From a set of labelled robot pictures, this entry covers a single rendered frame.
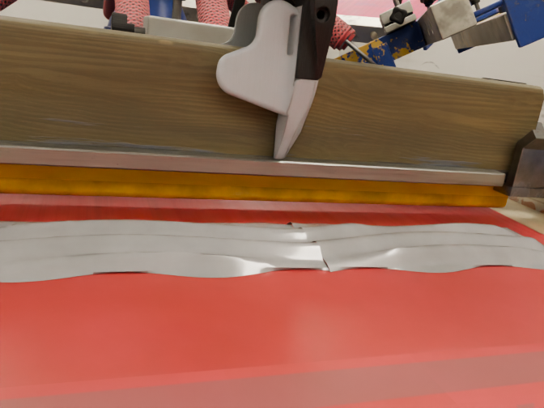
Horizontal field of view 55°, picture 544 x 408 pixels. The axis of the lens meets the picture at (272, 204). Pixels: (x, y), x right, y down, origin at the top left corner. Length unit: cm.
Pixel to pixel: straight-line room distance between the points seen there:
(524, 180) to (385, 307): 22
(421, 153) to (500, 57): 284
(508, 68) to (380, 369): 300
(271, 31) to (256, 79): 3
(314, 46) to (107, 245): 16
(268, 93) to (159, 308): 15
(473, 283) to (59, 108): 25
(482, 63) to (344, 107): 298
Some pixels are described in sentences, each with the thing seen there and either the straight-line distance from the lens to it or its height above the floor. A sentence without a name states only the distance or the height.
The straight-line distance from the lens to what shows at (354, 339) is 22.
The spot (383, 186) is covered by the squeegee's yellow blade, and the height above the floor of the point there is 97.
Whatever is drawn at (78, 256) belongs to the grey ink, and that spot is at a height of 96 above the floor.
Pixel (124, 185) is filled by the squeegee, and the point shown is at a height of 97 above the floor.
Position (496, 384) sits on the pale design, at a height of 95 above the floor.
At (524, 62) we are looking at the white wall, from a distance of 309.
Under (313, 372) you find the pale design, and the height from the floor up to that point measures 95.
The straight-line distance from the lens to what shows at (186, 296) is 23.
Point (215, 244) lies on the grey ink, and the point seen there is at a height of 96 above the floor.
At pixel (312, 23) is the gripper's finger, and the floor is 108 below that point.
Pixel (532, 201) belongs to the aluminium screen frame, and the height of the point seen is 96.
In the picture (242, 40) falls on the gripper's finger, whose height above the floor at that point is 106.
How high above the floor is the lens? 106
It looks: 17 degrees down
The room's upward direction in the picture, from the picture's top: 8 degrees clockwise
